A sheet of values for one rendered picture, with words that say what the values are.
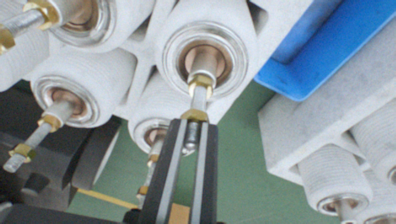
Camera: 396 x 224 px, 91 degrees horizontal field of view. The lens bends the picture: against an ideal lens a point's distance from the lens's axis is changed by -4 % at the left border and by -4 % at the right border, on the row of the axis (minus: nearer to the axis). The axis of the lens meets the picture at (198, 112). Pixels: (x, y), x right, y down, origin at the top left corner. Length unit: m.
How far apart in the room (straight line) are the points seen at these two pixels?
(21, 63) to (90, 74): 0.10
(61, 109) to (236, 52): 0.19
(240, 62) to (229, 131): 0.44
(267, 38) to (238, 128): 0.38
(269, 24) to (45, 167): 0.52
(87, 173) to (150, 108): 0.36
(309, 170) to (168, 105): 0.27
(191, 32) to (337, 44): 0.28
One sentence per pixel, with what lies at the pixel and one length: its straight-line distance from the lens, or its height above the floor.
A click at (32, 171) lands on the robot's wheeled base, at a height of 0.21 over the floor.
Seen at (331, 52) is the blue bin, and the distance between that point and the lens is 0.40.
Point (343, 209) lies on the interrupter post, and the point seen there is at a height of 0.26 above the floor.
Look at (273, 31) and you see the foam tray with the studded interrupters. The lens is 0.25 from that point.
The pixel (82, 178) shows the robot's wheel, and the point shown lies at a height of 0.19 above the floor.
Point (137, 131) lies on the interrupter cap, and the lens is 0.26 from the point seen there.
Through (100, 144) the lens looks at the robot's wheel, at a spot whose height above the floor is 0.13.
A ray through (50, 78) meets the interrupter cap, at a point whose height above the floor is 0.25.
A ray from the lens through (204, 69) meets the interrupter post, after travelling 0.15.
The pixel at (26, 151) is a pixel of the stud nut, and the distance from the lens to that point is 0.23.
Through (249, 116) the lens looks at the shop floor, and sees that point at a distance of 0.56.
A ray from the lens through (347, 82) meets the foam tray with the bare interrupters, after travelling 0.39.
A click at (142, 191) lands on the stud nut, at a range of 0.22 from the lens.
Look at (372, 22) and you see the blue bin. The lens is 0.38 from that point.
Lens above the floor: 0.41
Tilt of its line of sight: 48 degrees down
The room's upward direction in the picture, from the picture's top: 171 degrees counter-clockwise
